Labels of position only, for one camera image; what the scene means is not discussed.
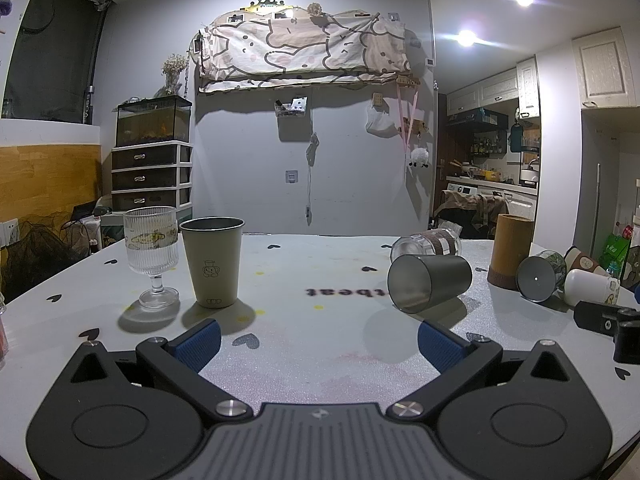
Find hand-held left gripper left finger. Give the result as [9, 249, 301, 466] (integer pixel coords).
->
[64, 319, 254, 422]

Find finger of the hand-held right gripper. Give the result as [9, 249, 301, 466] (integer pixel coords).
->
[573, 300, 622, 334]

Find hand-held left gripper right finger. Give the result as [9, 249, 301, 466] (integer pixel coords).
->
[387, 319, 577, 422]

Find grey metal cup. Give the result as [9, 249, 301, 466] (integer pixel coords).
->
[387, 254, 473, 315]

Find brown and white paper cup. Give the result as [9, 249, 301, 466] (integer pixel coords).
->
[565, 246, 607, 276]

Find leaf-print metal cup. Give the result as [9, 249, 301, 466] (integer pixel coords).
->
[516, 250, 568, 303]

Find beige metal cup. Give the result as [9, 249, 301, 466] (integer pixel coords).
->
[179, 217, 246, 309]

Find glass cup with brown sleeve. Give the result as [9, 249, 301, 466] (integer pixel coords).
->
[390, 228, 462, 264]

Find brown bamboo cup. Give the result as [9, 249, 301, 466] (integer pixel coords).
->
[487, 213, 534, 291]

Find green bag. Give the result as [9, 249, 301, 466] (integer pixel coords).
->
[599, 234, 632, 275]

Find ribbed glass goblet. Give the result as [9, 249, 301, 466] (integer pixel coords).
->
[123, 206, 180, 310]

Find chair with brown cloth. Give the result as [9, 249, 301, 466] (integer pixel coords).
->
[431, 191, 510, 240]

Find white washing machine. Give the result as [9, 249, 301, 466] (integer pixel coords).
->
[444, 182, 481, 207]

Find white plastic drawer unit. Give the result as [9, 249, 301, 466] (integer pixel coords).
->
[110, 141, 194, 212]

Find black mesh netting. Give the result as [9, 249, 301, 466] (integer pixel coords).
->
[0, 215, 103, 301]

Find black range hood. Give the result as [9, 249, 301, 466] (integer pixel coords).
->
[446, 109, 510, 133]

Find glass fish tank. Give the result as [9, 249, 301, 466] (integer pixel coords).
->
[115, 95, 193, 147]

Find white hanging bag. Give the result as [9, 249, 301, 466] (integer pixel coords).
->
[365, 105, 393, 134]

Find white tall cabinet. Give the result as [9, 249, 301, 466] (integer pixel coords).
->
[571, 26, 640, 111]

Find white upper kitchen cabinets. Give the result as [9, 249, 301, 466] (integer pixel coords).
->
[446, 55, 542, 119]

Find dried flower bouquet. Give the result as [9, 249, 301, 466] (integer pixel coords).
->
[161, 53, 189, 98]

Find cartoon printed cloth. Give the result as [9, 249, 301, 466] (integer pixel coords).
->
[198, 7, 412, 94]

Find clear wall holder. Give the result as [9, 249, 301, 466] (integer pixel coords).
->
[273, 95, 308, 117]

